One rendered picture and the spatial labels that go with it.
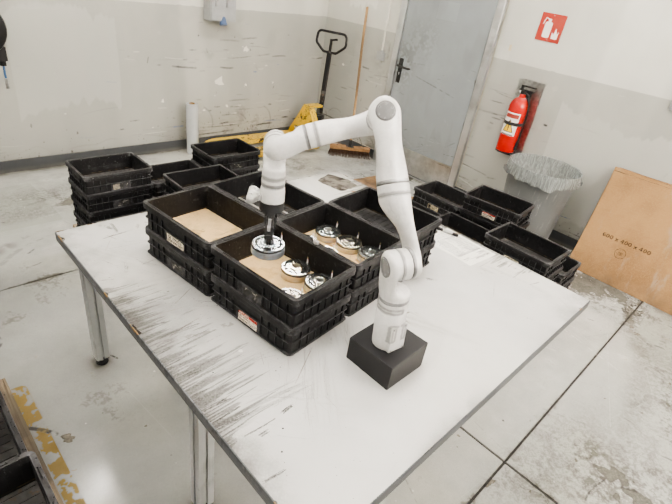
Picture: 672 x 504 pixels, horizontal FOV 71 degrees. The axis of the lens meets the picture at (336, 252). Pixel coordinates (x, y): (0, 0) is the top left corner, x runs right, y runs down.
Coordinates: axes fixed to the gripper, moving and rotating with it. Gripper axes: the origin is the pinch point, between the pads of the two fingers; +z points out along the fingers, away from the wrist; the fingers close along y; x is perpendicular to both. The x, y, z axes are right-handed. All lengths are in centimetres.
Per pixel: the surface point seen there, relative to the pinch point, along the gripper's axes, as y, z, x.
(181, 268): 16.1, 24.8, 31.9
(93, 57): 290, 10, 170
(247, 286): -7.7, 13.1, 5.3
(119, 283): 10, 30, 52
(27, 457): -52, 41, 54
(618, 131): 216, -2, -245
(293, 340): -19.2, 23.7, -10.7
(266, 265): 11.4, 16.9, 0.9
